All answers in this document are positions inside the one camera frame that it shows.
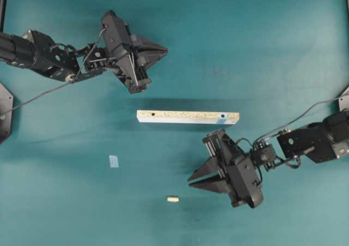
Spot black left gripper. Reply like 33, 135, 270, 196
101, 10, 169, 94

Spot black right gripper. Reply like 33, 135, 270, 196
188, 130, 263, 208

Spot small white wooden rod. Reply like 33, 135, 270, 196
166, 196, 179, 203

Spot white wooden board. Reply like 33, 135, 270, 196
136, 110, 240, 125

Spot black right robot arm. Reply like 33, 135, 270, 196
188, 111, 348, 208

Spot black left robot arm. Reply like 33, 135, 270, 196
1, 10, 168, 94

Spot blue tape patch left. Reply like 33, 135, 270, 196
109, 155, 119, 168

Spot left arm grey cable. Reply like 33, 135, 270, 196
10, 27, 107, 111

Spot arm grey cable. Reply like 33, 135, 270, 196
10, 27, 107, 111
256, 96, 349, 143

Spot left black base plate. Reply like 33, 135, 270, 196
0, 83, 14, 143

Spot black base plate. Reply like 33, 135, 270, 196
338, 87, 349, 111
0, 83, 14, 143

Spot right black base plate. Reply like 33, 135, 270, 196
338, 87, 349, 111

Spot black frame post left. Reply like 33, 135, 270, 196
0, 0, 7, 32

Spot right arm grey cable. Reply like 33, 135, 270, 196
256, 96, 349, 143

